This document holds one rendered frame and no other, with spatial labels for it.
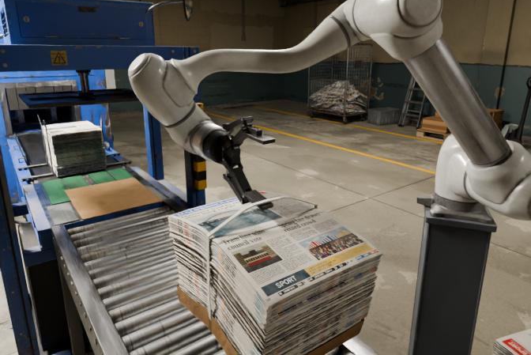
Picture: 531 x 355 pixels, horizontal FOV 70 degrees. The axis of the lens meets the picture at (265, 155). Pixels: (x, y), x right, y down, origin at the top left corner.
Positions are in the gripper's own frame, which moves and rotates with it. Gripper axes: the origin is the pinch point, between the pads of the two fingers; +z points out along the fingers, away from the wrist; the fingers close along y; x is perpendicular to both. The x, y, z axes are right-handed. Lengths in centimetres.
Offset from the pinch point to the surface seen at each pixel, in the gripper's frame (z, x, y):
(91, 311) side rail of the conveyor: -41, 31, 51
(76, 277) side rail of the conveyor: -62, 31, 53
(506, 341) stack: 35, -50, 44
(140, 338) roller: -23, 23, 50
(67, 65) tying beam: -117, 15, -9
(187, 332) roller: -17, 12, 50
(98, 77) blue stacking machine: -346, -48, 31
